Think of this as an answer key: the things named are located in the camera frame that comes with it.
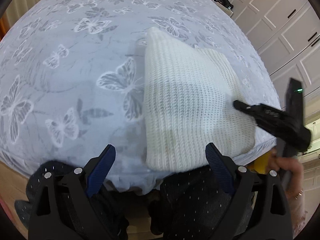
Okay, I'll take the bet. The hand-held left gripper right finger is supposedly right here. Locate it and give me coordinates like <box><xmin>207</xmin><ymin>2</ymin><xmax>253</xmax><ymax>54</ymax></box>
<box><xmin>205</xmin><ymin>142</ymin><xmax>293</xmax><ymax>240</ymax></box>

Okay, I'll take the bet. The pale pleated curtain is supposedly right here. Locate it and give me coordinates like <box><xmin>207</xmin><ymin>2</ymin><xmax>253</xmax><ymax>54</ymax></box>
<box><xmin>0</xmin><ymin>0</ymin><xmax>23</xmax><ymax>40</ymax></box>

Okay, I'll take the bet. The white panelled wardrobe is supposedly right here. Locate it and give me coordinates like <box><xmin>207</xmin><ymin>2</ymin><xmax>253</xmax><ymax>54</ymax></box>
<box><xmin>225</xmin><ymin>0</ymin><xmax>320</xmax><ymax>155</ymax></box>

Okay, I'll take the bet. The white red navy knit sweater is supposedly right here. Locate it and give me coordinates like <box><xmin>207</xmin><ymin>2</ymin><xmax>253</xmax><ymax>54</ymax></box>
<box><xmin>144</xmin><ymin>27</ymin><xmax>257</xmax><ymax>173</ymax></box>

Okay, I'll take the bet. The person's right forearm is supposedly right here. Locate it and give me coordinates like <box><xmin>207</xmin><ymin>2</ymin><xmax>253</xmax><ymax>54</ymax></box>
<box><xmin>287</xmin><ymin>196</ymin><xmax>309</xmax><ymax>233</ymax></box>

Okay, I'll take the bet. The beige nightstand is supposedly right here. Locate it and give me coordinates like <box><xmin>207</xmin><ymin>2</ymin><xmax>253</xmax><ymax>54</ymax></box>
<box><xmin>207</xmin><ymin>0</ymin><xmax>235</xmax><ymax>18</ymax></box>

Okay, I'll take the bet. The person's right hand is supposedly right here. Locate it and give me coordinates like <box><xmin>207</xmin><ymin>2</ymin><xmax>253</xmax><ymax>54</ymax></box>
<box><xmin>266</xmin><ymin>150</ymin><xmax>304</xmax><ymax>203</ymax></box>

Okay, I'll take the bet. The person's right leg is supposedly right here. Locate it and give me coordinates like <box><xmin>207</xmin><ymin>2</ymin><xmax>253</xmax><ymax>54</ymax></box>
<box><xmin>149</xmin><ymin>166</ymin><xmax>253</xmax><ymax>240</ymax></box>

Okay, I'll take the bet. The grey butterfly print bed sheet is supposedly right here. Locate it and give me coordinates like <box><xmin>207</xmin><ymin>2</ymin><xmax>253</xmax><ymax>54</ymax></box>
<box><xmin>0</xmin><ymin>0</ymin><xmax>280</xmax><ymax>196</ymax></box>

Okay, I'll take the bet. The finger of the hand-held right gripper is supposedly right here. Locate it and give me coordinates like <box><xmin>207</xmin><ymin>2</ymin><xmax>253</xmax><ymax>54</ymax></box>
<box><xmin>233</xmin><ymin>100</ymin><xmax>283</xmax><ymax>133</ymax></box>

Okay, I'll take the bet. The yellow stool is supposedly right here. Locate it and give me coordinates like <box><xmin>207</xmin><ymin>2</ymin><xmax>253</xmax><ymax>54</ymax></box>
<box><xmin>246</xmin><ymin>152</ymin><xmax>272</xmax><ymax>174</ymax></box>

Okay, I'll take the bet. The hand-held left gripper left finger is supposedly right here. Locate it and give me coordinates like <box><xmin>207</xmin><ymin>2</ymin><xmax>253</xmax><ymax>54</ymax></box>
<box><xmin>27</xmin><ymin>144</ymin><xmax>117</xmax><ymax>240</ymax></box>

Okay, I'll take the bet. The dark clutter on nightstand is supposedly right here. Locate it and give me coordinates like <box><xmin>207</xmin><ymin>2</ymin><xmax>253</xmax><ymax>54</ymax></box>
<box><xmin>209</xmin><ymin>0</ymin><xmax>234</xmax><ymax>10</ymax></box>

